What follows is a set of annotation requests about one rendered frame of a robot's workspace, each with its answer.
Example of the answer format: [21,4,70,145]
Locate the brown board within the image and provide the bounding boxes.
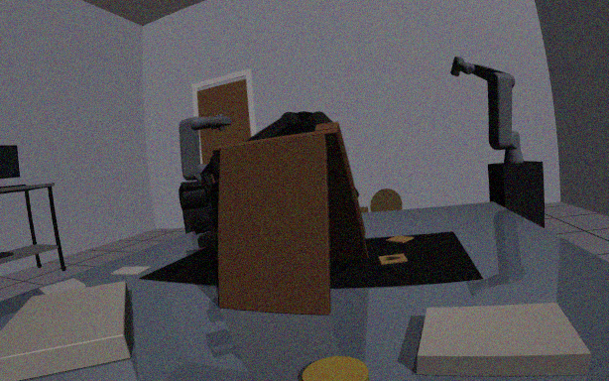
[212,122,369,316]

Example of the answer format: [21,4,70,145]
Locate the yellow round disc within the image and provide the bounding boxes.
[302,356,369,381]

